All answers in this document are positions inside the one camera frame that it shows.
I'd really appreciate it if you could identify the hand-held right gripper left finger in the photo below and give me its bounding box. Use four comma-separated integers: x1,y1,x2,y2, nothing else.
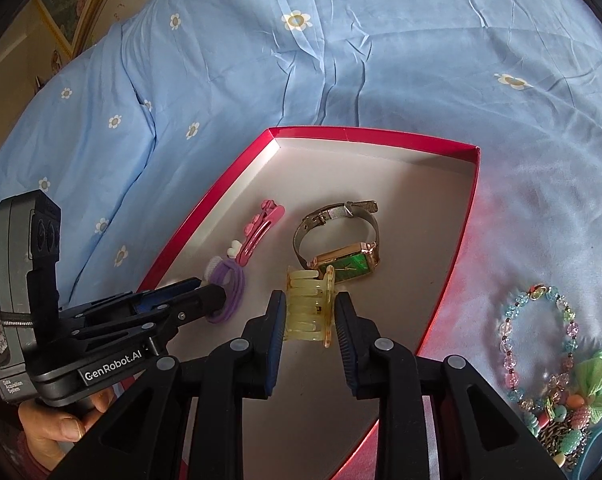
46,290,288,480

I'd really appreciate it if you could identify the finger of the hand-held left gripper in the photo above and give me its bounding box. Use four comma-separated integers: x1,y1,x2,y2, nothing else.
75,284,228,342
62,276,205,320

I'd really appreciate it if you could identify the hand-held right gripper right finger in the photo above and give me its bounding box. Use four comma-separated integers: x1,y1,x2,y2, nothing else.
333,291,569,480

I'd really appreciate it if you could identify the purple hair tie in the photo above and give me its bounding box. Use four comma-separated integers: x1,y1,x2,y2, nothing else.
203,256,248,324

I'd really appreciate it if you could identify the yellow claw hair clip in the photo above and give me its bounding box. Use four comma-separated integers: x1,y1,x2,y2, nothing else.
283,266,338,348

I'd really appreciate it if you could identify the red cardboard box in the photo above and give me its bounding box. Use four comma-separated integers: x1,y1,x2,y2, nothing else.
136,127,482,480

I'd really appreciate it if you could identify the pastel glass bead bracelet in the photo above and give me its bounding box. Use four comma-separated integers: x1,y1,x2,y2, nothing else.
501,285,582,411

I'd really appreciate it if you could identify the metal chain with colourful beads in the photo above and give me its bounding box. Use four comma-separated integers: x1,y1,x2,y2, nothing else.
523,395,590,463

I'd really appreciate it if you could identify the blue ring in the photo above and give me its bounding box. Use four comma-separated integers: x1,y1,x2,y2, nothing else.
578,422,602,472

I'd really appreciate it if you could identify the person's left hand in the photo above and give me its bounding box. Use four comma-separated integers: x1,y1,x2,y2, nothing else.
17,391,118,472

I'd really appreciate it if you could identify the green face wrist watch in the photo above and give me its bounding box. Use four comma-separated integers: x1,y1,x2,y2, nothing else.
293,200,382,281

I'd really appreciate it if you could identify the pink flower hair clip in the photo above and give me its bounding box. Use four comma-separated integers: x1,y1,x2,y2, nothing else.
226,200,286,266

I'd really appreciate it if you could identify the blue floral blanket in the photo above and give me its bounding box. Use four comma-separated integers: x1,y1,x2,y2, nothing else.
0,0,602,463

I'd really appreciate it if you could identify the gold framed wall picture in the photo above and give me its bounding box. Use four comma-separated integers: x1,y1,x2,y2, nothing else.
31,0,128,61

